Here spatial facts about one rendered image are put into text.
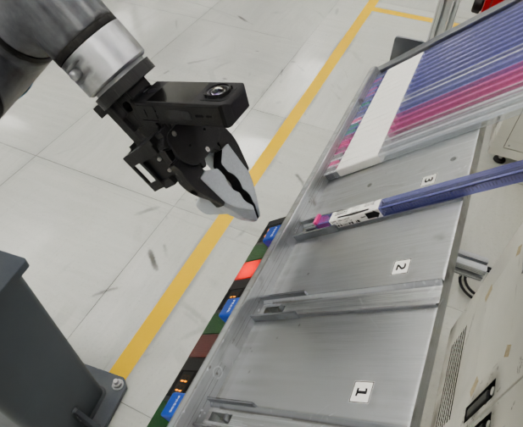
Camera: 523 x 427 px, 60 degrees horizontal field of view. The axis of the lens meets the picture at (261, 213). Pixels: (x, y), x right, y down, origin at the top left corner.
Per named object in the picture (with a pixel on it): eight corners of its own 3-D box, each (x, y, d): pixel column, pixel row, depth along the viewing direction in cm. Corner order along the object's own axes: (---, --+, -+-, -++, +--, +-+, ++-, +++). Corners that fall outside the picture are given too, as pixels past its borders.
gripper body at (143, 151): (191, 158, 57) (121, 80, 53) (233, 135, 51) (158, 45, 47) (157, 197, 53) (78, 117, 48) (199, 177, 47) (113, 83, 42)
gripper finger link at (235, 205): (232, 226, 57) (182, 173, 54) (264, 216, 53) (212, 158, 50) (220, 244, 55) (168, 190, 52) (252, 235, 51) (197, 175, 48)
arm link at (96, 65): (130, 8, 45) (75, 46, 40) (161, 47, 47) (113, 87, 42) (98, 44, 50) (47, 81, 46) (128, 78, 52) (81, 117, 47)
